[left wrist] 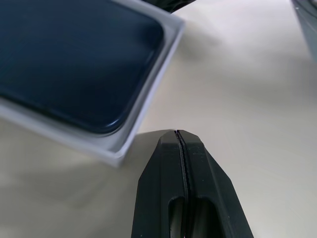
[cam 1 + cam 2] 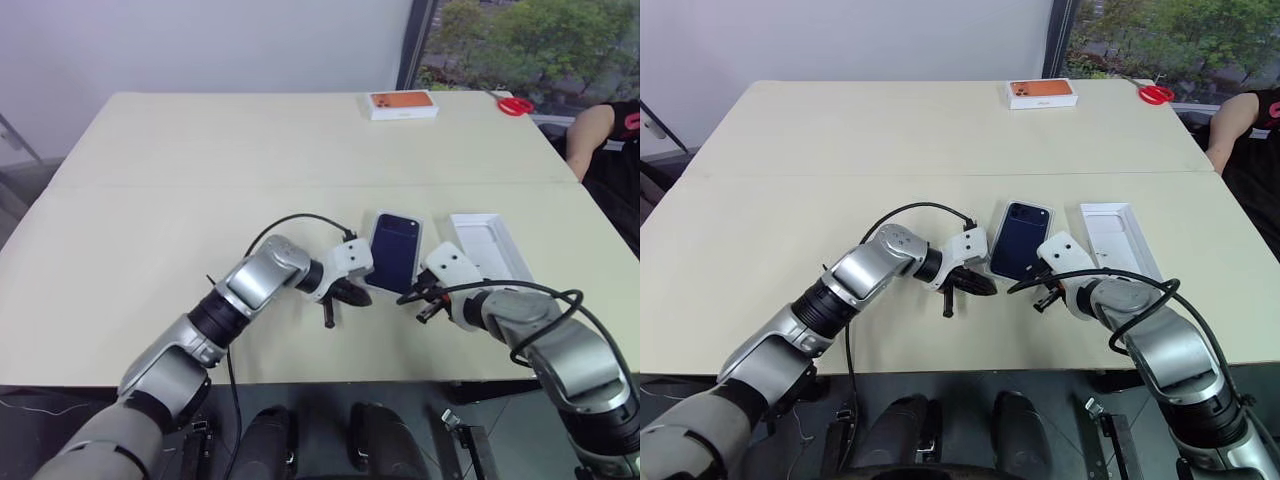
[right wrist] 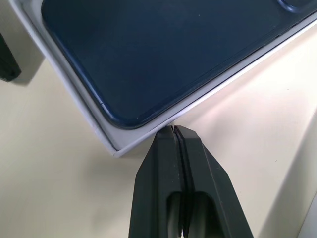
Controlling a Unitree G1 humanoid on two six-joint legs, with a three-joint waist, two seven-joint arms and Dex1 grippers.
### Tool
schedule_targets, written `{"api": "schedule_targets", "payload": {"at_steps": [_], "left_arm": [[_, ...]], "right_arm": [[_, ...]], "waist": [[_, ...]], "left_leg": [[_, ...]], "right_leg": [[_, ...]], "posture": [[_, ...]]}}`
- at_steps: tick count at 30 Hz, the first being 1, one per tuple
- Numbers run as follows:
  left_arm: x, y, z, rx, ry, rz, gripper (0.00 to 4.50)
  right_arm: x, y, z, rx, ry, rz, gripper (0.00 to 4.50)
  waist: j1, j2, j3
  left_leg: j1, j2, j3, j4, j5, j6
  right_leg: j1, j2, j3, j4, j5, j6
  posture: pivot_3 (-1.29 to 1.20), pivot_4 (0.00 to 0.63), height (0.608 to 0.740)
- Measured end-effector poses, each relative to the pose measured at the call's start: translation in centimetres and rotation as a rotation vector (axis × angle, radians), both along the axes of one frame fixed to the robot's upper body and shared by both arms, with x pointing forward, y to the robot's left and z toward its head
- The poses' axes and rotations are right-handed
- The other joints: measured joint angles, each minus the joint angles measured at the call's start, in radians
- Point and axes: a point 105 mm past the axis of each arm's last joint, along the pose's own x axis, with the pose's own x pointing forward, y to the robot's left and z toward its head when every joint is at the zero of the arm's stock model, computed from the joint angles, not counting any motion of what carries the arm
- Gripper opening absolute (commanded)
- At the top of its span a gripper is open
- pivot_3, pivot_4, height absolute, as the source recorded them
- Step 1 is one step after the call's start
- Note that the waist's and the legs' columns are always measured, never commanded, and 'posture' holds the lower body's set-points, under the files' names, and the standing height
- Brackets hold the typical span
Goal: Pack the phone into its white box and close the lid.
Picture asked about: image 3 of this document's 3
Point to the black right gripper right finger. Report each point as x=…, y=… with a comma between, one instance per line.
x=205, y=178

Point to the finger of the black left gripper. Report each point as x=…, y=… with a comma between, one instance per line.
x=7, y=62

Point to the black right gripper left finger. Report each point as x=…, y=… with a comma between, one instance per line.
x=158, y=178

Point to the dark blue smartphone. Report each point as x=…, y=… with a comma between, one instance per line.
x=158, y=62

